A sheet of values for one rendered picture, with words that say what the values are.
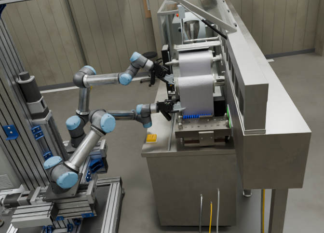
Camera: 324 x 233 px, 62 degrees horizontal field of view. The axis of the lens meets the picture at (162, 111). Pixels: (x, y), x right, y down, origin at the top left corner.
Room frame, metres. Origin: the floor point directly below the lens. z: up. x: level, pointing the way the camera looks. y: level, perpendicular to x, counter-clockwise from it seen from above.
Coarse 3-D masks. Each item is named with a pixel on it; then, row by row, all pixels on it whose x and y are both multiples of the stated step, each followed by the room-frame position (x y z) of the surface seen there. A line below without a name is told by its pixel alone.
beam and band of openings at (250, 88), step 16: (224, 0) 2.53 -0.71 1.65; (224, 32) 1.67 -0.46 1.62; (240, 32) 1.50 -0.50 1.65; (224, 48) 1.76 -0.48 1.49; (240, 48) 1.24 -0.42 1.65; (240, 64) 1.05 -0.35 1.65; (256, 64) 1.02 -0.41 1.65; (240, 80) 0.97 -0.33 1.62; (256, 80) 0.88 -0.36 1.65; (240, 96) 1.01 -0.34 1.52; (256, 96) 0.85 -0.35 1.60; (240, 112) 0.99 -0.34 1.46; (256, 112) 0.86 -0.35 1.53; (256, 128) 0.85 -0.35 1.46
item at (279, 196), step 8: (248, 192) 1.77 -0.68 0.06; (272, 192) 0.93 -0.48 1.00; (280, 192) 0.89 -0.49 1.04; (272, 200) 0.92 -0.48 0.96; (280, 200) 0.89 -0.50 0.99; (272, 208) 0.90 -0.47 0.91; (280, 208) 0.88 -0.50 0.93; (272, 216) 0.89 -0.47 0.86; (280, 216) 0.88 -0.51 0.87; (272, 224) 0.89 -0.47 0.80; (280, 224) 0.88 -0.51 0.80; (272, 232) 0.89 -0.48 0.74; (280, 232) 0.88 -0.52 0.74
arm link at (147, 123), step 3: (138, 114) 1.84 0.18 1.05; (138, 117) 1.81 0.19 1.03; (141, 117) 1.77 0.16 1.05; (144, 117) 1.75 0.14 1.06; (147, 117) 1.75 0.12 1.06; (150, 117) 1.78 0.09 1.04; (138, 120) 1.81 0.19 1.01; (141, 120) 1.78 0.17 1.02; (144, 120) 1.76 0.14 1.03; (147, 120) 1.75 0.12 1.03; (150, 120) 1.77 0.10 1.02; (144, 123) 1.76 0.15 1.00; (147, 123) 1.75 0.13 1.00; (150, 123) 1.76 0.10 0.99; (144, 126) 1.76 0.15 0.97; (147, 126) 1.75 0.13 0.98; (150, 126) 1.76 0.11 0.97
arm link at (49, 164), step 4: (56, 156) 1.47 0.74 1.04; (48, 160) 1.44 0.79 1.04; (52, 160) 1.43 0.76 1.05; (56, 160) 1.42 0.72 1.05; (60, 160) 1.42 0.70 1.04; (44, 164) 1.40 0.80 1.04; (48, 164) 1.39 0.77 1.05; (52, 164) 1.38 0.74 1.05; (56, 164) 1.39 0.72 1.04; (44, 168) 1.39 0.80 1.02; (48, 168) 1.37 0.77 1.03; (52, 168) 1.37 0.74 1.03; (48, 172) 1.37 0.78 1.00; (48, 176) 1.40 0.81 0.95; (52, 180) 1.38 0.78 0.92
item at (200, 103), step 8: (184, 96) 1.73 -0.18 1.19; (192, 96) 1.72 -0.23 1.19; (200, 96) 1.71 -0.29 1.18; (208, 96) 1.70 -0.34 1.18; (184, 104) 1.73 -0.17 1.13; (192, 104) 1.72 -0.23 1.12; (200, 104) 1.71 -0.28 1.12; (208, 104) 1.70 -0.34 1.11; (184, 112) 1.73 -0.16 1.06; (192, 112) 1.72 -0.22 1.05; (200, 112) 1.71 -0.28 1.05; (208, 112) 1.70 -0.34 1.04
